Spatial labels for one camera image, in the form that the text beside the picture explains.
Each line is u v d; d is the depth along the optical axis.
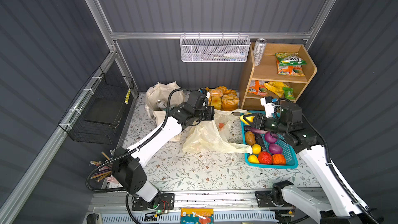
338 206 0.37
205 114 0.68
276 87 0.96
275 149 0.84
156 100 0.93
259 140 0.91
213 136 0.73
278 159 0.81
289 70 0.84
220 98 1.09
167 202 0.72
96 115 0.72
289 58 0.87
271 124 0.59
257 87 0.96
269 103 0.63
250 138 0.90
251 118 0.66
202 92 0.69
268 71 0.98
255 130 0.93
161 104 0.96
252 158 0.82
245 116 0.68
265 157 0.81
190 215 0.69
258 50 0.83
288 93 0.94
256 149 0.87
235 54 0.90
